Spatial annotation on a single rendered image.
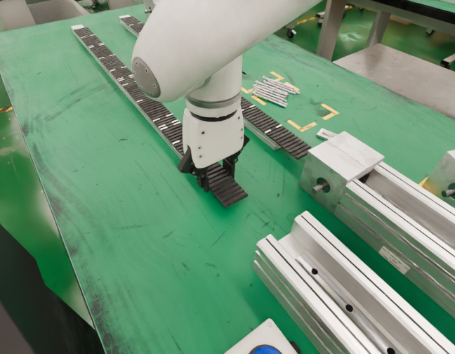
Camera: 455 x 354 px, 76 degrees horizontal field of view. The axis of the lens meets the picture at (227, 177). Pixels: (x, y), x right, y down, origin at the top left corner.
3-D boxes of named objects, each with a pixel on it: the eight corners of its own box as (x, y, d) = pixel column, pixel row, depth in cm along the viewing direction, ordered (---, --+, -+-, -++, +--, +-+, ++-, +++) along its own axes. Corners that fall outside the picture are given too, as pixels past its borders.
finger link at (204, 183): (199, 156, 52) (201, 181, 57) (183, 163, 51) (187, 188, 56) (208, 166, 50) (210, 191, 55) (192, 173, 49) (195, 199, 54)
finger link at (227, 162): (235, 139, 55) (234, 164, 60) (222, 145, 54) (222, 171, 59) (246, 148, 54) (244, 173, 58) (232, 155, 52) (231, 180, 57)
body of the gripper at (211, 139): (226, 79, 48) (227, 133, 56) (171, 99, 44) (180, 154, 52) (255, 100, 44) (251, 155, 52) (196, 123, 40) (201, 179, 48)
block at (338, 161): (289, 190, 58) (298, 155, 51) (331, 166, 63) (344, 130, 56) (324, 220, 53) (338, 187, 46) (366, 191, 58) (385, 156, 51)
